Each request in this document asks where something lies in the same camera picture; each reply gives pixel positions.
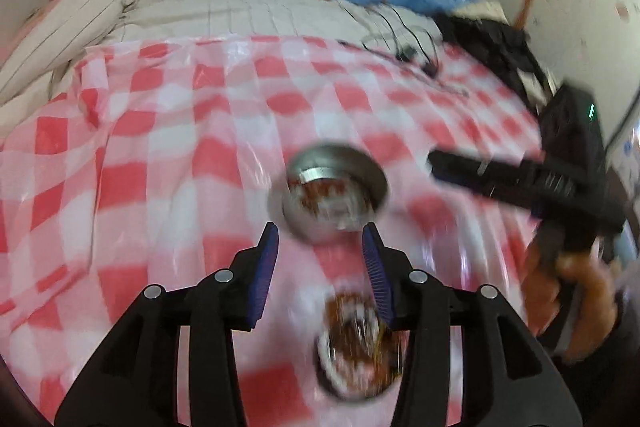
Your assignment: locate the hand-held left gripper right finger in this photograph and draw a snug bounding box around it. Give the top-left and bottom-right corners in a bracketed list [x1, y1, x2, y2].
[361, 222, 586, 427]

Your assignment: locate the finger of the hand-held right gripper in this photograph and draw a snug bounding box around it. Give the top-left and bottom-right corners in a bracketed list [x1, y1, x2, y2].
[432, 174, 550, 219]
[427, 150, 548, 190]

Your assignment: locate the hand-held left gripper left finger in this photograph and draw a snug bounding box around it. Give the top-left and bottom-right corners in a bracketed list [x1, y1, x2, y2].
[54, 222, 280, 427]

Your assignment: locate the round metal tin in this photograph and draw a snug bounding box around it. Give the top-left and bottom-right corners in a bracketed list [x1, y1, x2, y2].
[267, 142, 391, 244]

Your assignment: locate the reddish brown jewelry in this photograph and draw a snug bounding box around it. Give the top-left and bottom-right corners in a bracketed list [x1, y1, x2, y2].
[322, 292, 396, 380]

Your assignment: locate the small bowl of food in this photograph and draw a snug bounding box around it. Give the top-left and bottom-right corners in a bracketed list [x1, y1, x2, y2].
[312, 289, 406, 403]

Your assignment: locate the person's right hand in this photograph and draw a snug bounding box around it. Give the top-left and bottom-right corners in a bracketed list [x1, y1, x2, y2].
[522, 232, 618, 363]

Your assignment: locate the dark cloth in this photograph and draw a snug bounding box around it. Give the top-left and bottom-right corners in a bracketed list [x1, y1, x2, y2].
[435, 12, 561, 108]

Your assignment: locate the red checked plastic cloth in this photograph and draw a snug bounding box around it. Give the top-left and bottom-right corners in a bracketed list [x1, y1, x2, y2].
[0, 34, 556, 427]

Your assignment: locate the white striped bedsheet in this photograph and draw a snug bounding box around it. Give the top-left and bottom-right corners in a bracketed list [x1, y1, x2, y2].
[115, 0, 451, 52]

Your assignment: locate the white striped quilt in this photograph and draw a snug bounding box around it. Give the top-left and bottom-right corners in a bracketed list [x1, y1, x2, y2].
[0, 0, 143, 108]

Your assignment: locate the black cable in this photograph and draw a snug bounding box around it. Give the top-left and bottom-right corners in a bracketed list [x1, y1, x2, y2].
[360, 4, 446, 78]

